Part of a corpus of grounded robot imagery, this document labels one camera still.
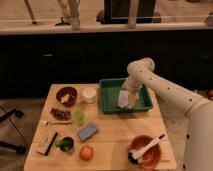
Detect grey towel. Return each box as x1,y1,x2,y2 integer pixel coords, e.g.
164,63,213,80
117,90,130,108

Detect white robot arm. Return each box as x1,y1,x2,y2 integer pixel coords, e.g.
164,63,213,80
125,58,213,171

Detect green plastic tray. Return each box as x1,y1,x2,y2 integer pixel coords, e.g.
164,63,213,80
99,78,153,114

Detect white cup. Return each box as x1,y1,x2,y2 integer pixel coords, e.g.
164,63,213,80
82,87,97,104

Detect blue sponge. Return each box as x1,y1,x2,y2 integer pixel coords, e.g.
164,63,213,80
77,123,98,142

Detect green translucent cup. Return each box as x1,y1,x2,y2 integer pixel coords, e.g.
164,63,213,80
73,110,84,126

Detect dark red bowl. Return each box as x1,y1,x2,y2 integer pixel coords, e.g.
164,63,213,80
56,87,78,107

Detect orange bowl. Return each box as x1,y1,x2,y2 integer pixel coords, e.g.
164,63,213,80
128,135,162,171

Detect brown grape bunch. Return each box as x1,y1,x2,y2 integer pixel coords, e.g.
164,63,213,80
50,108,70,121

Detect wooden table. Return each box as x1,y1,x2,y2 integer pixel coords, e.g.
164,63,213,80
24,92,166,171

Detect orange fruit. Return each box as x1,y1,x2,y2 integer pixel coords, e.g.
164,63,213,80
79,146,93,161

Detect metal fork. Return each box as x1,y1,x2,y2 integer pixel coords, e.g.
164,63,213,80
41,121,72,126

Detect white black eraser brush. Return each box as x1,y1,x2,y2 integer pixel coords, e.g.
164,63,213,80
36,131,58,156

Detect black stand legs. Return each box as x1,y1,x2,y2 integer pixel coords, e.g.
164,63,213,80
0,108,28,155

